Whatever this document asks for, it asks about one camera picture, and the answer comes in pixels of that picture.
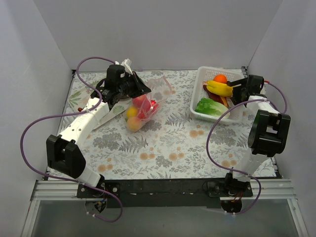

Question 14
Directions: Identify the clear zip top bag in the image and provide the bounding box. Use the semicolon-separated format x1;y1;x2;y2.
124;76;172;132

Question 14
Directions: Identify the green lettuce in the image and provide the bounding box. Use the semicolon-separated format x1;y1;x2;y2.
195;98;228;117

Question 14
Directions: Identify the aluminium frame rail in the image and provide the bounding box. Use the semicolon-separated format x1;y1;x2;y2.
31;178;297;200

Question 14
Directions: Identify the red apple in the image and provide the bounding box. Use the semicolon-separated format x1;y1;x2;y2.
148;100;159;116
137;108;152;120
132;95;151;108

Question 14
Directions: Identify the orange fruit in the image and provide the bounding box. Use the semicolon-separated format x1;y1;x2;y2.
213;74;228;84

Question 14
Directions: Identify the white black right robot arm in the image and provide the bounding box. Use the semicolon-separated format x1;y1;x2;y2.
223;75;291;196

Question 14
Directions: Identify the yellow lemon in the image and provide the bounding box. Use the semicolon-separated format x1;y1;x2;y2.
126;106;139;119

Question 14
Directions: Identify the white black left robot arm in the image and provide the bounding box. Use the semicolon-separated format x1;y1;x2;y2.
46;60;151;198

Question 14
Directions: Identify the red brown sweet potato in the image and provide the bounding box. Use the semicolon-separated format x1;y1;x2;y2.
203;84;228;107

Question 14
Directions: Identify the yellow orange peach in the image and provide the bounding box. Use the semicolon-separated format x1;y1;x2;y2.
126;117;143;132

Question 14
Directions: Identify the yellow banana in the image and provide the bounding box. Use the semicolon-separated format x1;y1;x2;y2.
203;80;233;97

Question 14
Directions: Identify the white perforated plastic basket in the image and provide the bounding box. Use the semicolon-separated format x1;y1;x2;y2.
190;66;244;124

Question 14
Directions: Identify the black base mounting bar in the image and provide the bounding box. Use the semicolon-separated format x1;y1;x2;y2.
76;179;257;209

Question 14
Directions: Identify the floral patterned tablecloth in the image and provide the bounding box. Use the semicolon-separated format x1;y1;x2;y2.
54;69;276;180

